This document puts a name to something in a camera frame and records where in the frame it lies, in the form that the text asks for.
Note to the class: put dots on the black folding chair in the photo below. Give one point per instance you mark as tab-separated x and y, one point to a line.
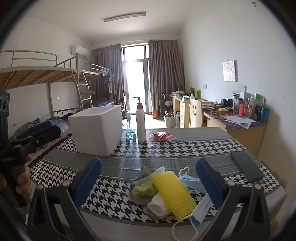
122	104

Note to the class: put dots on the wooden chair with smiley face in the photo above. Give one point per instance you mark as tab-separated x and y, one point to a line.
195	112

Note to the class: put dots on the orange box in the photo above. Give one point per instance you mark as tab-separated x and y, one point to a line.
155	114

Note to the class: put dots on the small yellow object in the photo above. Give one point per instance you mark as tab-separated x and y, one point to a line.
222	109

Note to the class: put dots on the metal bunk bed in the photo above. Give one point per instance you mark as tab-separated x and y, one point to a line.
92	73
34	75

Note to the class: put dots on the red snack packet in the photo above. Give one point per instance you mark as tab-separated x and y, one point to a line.
161	136

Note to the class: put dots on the blue plaid quilt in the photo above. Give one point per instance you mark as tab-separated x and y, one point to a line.
62	124

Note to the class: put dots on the black smartphone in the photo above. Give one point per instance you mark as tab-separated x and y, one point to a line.
247	165

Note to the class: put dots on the glass balcony door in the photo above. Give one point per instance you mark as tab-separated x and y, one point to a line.
136	76

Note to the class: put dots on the white tissue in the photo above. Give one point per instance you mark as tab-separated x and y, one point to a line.
157	205

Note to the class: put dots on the ceiling tube light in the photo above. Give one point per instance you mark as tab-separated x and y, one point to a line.
124	17

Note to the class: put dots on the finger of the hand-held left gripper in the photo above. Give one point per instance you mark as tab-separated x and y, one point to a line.
47	134
40	128

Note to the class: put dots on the clear bottle blue liquid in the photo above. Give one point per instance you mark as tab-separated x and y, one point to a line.
131	134

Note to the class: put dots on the hanging dark clothes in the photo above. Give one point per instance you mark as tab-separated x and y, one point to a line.
106	80

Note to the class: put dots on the double wall socket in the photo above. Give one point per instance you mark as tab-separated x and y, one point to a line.
243	88

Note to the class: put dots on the white foam box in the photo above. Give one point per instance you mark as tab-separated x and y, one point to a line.
97	132

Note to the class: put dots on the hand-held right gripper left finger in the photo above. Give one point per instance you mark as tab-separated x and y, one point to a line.
89	183

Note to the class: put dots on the green and clear plastic bag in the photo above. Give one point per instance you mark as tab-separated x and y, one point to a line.
142	188

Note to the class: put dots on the wooden desk with printed cover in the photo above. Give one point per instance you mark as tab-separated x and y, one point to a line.
245	136

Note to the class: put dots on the white air conditioner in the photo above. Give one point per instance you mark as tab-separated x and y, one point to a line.
79	50

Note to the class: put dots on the blue plaid mattress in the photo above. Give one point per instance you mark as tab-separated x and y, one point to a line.
104	102

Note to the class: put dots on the plain wooden desk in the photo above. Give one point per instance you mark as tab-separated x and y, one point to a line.
181	109

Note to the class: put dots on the group of toiletry bottles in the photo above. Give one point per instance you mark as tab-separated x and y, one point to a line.
252	109

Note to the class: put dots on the brown curtain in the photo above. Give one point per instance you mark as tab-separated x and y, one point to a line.
165	74
106	67

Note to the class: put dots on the blue face mask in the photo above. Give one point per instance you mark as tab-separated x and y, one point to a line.
192	183
203	208

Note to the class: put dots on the wall poster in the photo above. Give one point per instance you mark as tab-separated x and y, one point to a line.
229	71

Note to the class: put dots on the white bin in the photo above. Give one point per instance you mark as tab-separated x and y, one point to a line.
170	120

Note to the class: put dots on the person's left hand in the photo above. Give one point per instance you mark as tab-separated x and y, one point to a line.
24	183

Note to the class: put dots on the black bag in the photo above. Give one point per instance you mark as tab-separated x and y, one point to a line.
163	104

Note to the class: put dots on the printed papers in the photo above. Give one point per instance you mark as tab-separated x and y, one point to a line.
240	121

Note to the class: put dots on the yellow foam fruit net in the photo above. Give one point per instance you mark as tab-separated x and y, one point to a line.
173	194

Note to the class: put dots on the white pump bottle red top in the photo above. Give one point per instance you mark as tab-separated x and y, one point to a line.
140	122

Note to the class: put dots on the black headphones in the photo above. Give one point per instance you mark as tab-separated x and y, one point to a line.
227	103

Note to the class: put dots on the houndstooth tablecloth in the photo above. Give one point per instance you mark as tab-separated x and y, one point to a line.
111	199

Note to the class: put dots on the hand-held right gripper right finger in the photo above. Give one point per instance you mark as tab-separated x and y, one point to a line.
208	183

